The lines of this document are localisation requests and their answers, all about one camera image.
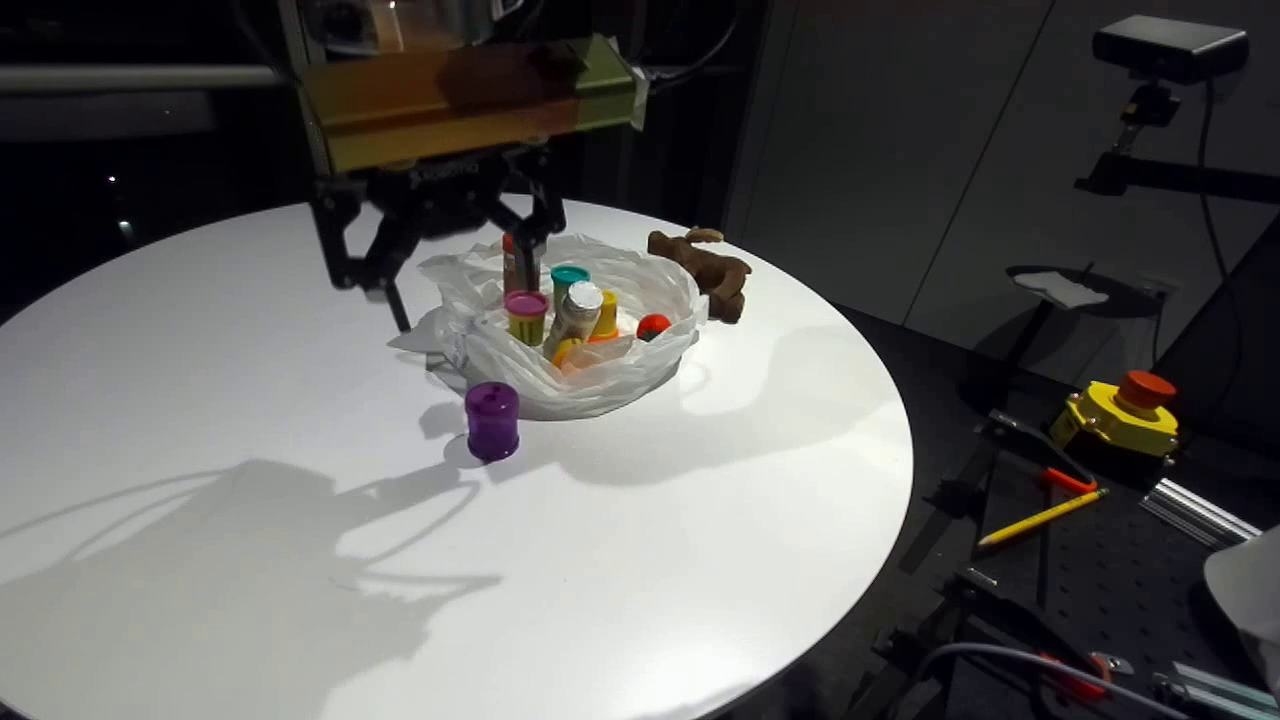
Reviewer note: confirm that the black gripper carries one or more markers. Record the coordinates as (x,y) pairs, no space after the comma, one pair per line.
(443,180)

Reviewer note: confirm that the yellow dough tub pink lid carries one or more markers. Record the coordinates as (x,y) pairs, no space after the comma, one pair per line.
(524,320)

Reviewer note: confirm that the yellow dough tub orange lid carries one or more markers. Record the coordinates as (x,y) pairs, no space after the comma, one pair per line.
(610,317)

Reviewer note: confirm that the purple dough tub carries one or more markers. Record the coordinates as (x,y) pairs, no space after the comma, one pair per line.
(495,423)

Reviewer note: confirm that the red toy strawberry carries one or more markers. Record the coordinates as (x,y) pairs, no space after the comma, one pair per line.
(654,324)

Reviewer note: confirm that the brown plush toy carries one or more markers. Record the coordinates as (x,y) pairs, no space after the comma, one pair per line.
(715,274)

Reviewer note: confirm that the white plastic bag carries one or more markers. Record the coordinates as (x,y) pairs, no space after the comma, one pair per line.
(625,372)

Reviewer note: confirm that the grey window mullion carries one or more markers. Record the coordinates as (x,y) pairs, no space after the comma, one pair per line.
(291,41)

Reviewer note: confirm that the grey flat plate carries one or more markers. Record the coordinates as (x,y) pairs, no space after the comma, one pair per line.
(1060,286)

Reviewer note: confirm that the yellow pencil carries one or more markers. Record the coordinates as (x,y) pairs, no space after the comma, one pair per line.
(1040,518)

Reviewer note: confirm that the yellow emergency stop button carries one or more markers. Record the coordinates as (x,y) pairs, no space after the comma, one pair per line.
(1117,414)

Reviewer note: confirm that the white rounded object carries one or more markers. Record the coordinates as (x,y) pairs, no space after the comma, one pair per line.
(1255,595)

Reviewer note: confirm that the yellow wrist camera mount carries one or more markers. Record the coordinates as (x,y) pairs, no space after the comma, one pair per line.
(467,102)

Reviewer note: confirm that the grey horizontal window rail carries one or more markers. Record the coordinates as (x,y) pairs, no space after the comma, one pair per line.
(132,78)

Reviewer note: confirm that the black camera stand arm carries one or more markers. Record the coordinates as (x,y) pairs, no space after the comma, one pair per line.
(1175,177)

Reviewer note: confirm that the black camera on stand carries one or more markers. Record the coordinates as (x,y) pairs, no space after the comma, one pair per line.
(1170,44)

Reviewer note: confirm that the aluminium profile rail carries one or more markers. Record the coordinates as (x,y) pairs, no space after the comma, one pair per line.
(1200,509)

